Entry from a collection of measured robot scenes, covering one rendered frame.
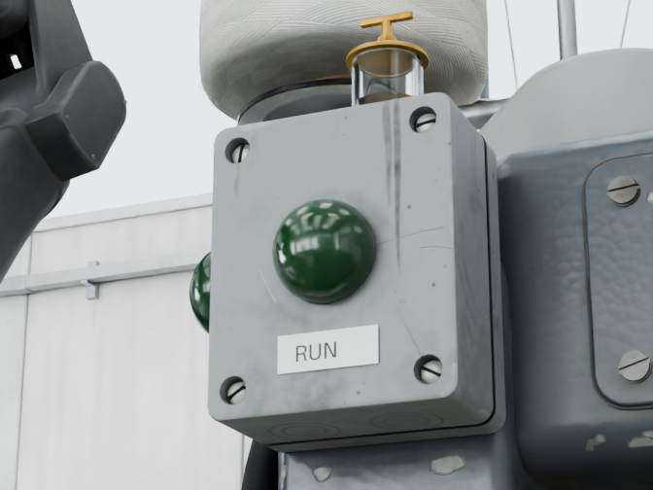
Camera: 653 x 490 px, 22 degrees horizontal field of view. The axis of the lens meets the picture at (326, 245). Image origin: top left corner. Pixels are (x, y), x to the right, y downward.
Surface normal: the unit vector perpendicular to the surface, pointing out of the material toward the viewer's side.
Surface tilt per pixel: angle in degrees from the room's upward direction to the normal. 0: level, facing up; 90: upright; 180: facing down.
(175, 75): 90
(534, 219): 90
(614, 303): 90
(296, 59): 179
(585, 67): 90
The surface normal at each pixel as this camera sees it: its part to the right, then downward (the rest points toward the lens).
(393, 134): -0.38, -0.31
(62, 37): 0.86, -0.28
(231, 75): 0.00, 0.95
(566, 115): -0.61, -0.27
